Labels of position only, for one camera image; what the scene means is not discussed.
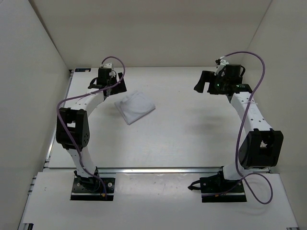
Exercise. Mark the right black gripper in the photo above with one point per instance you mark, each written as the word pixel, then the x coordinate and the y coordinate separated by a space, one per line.
pixel 206 77

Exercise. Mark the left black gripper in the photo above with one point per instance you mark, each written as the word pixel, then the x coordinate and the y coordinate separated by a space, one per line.
pixel 120 88

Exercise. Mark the white fabric skirt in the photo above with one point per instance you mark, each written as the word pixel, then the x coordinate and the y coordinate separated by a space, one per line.
pixel 134 106

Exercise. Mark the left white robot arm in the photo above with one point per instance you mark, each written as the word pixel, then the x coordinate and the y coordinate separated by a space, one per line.
pixel 73 132

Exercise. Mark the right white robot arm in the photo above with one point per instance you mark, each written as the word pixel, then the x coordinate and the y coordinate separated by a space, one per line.
pixel 262 144

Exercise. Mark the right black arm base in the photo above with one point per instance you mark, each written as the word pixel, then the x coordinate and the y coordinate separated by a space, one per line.
pixel 216 189

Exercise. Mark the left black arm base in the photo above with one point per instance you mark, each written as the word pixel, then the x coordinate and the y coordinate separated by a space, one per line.
pixel 82 191

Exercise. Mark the left blue corner label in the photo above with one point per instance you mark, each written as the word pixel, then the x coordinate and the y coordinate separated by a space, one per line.
pixel 82 70

